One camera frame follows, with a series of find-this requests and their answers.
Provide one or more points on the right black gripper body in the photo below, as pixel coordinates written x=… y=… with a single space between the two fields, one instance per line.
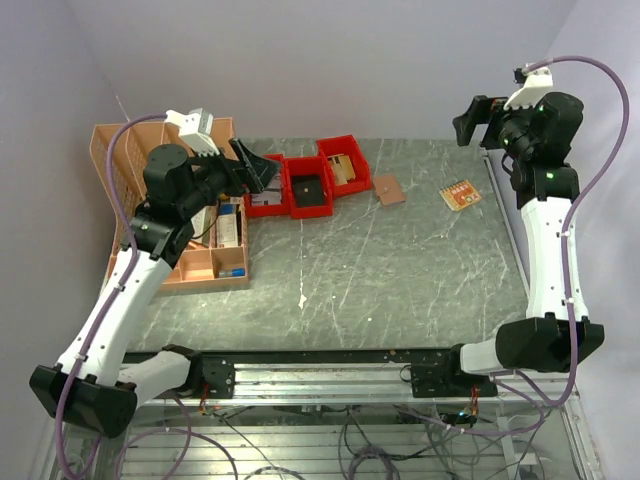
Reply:
x=508 y=129

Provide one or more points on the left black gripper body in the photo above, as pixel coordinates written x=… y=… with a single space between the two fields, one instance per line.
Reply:
x=215 y=176

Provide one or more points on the gold cards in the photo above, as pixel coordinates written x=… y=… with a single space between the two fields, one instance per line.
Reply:
x=342 y=169

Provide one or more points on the red plastic bin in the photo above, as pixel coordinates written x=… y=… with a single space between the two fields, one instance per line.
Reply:
x=284 y=209
x=348 y=145
x=309 y=192

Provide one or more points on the brown leather card holder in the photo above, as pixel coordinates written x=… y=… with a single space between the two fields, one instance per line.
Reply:
x=388 y=190

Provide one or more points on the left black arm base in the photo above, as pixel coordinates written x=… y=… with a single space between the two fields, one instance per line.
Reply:
x=208 y=374

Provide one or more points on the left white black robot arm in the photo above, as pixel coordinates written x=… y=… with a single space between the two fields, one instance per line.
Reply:
x=88 y=386

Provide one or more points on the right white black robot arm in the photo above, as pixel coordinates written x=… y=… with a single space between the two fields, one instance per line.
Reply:
x=556 y=333

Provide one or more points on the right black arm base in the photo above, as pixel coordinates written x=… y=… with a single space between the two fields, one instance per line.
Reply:
x=437 y=372

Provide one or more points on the white black cards stack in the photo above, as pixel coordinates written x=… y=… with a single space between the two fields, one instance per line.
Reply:
x=271 y=195

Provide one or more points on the pink mesh desk organizer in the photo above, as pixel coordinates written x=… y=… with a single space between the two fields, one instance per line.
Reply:
x=203 y=261

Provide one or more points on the orange spiral notepad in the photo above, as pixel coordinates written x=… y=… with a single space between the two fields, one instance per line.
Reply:
x=460 y=195

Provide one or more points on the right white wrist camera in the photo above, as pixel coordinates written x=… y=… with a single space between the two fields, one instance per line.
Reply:
x=533 y=84

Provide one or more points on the aluminium frame rails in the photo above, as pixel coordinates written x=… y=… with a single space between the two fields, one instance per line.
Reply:
x=318 y=376

